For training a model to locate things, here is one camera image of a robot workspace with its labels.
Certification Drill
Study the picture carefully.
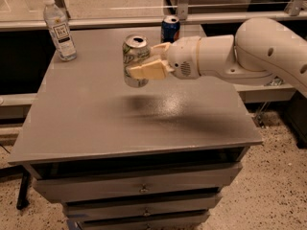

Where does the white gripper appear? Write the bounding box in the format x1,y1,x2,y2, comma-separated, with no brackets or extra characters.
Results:
125,36,201,80

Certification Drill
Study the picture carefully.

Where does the green 7up can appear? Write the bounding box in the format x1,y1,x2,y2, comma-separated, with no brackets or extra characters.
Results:
122,34,151,88

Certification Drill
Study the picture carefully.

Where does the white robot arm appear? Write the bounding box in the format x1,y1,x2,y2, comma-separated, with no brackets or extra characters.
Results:
127,17,307,96

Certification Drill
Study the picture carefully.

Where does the blue pepsi can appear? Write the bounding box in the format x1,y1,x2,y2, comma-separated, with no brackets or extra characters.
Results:
161,15,180,43

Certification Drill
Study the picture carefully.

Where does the clear plastic water bottle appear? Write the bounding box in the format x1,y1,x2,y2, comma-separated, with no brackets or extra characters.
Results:
42,0,77,61

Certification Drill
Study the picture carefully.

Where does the grey drawer cabinet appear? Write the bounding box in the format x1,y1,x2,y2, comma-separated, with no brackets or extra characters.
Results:
8,24,264,230

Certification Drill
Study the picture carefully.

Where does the top grey drawer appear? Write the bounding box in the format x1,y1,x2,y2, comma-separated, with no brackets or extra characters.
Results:
34,162,242,203

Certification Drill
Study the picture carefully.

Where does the grey drawer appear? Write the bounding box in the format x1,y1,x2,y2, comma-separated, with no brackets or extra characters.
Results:
63,194,222,221
34,162,242,203
80,211,208,230

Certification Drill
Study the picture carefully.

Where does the middle grey drawer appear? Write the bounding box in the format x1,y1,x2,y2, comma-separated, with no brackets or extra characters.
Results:
63,194,222,221

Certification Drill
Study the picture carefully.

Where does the bottom grey drawer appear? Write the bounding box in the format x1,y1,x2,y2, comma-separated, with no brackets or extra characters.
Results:
80,211,208,230

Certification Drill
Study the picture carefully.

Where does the black floor stand leg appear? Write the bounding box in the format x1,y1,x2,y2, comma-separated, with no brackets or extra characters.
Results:
16,171,31,210

